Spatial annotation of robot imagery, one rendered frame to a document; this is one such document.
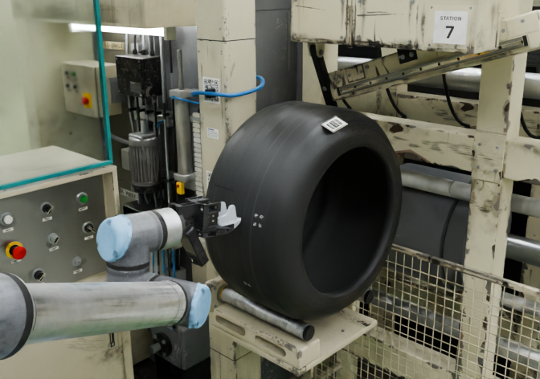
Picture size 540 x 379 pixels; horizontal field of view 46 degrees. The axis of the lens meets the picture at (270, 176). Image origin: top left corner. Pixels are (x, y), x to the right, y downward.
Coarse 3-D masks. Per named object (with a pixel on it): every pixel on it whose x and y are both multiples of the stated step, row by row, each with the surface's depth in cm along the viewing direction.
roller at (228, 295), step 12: (228, 288) 192; (228, 300) 190; (240, 300) 187; (252, 300) 185; (252, 312) 183; (264, 312) 180; (276, 312) 178; (276, 324) 177; (288, 324) 174; (300, 324) 172; (300, 336) 171; (312, 336) 172
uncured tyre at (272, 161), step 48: (240, 144) 164; (288, 144) 156; (336, 144) 159; (384, 144) 176; (240, 192) 158; (288, 192) 152; (336, 192) 208; (384, 192) 196; (240, 240) 158; (288, 240) 154; (336, 240) 205; (384, 240) 187; (240, 288) 171; (288, 288) 159; (336, 288) 191
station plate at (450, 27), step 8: (440, 16) 159; (448, 16) 157; (456, 16) 156; (464, 16) 154; (440, 24) 159; (448, 24) 158; (456, 24) 156; (464, 24) 155; (440, 32) 160; (448, 32) 158; (456, 32) 157; (464, 32) 155; (440, 40) 160; (448, 40) 159; (456, 40) 157; (464, 40) 156
